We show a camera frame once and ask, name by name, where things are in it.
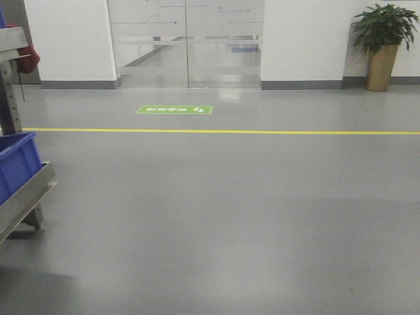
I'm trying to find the potted green plant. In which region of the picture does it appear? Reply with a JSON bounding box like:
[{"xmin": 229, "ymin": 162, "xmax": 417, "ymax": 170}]
[{"xmin": 351, "ymin": 4, "xmax": 419, "ymax": 53}]

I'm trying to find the blue plastic bin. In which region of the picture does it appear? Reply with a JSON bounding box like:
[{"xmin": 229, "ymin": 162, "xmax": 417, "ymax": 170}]
[{"xmin": 1, "ymin": 132, "xmax": 43, "ymax": 205}]

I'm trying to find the frosted glass double door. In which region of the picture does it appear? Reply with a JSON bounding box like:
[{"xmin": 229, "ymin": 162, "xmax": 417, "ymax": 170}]
[{"xmin": 108, "ymin": 0, "xmax": 265, "ymax": 88}]

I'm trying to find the grey metal shelving cart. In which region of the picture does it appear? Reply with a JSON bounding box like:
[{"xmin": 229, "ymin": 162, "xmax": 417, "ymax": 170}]
[{"xmin": 0, "ymin": 26, "xmax": 56, "ymax": 243}]

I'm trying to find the tan tall planter pot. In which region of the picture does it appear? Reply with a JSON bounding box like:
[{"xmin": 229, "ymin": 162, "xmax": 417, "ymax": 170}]
[{"xmin": 366, "ymin": 45, "xmax": 399, "ymax": 92}]

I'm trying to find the green floor sign sticker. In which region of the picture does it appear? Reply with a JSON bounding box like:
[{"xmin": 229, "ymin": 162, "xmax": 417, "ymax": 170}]
[{"xmin": 136, "ymin": 105, "xmax": 213, "ymax": 115}]

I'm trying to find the red cloth on cart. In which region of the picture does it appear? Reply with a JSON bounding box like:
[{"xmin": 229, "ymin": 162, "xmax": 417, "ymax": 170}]
[{"xmin": 16, "ymin": 32, "xmax": 41, "ymax": 74}]

